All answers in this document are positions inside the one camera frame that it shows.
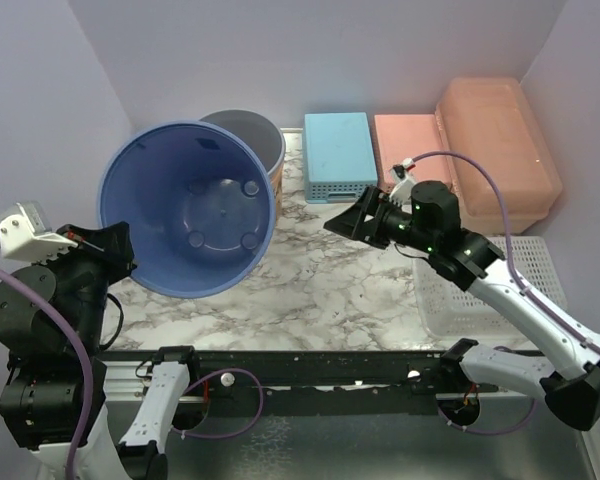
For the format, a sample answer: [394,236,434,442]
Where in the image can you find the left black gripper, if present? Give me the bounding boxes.
[34,216,140,349]

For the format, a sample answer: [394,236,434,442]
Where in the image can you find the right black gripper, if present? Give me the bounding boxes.
[324,184,436,253]

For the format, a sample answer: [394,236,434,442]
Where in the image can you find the light blue perforated basket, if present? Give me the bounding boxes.
[302,112,378,204]

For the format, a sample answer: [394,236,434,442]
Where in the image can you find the pink perforated plastic basket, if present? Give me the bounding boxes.
[371,114,442,192]

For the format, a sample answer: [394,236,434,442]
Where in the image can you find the blue plastic bucket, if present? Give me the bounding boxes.
[97,121,276,299]

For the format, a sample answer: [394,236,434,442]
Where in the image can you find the orange plastic bucket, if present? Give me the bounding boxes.
[268,156,284,218]

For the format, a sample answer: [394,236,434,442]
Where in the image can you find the white perforated plastic basket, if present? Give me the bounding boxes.
[413,236,567,349]

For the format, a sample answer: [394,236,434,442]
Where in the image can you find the grey-blue plastic bucket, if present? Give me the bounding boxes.
[201,109,286,177]

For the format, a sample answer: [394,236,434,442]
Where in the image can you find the large orange lidded container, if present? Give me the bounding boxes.
[435,77,563,235]

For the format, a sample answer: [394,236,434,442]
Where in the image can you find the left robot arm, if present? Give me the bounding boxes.
[0,222,201,479]

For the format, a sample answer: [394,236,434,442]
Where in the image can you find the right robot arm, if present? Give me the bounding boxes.
[324,181,600,431]

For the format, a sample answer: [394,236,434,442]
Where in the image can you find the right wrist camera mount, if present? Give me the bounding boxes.
[389,158,417,207]

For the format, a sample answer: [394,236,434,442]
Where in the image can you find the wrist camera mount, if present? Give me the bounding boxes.
[389,158,417,207]
[0,201,78,264]

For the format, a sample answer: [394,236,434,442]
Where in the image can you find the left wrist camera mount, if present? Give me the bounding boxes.
[0,201,78,264]

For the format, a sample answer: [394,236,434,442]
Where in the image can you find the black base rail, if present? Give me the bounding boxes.
[99,344,501,419]

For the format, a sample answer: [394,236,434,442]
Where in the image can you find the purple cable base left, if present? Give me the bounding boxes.
[171,368,265,441]

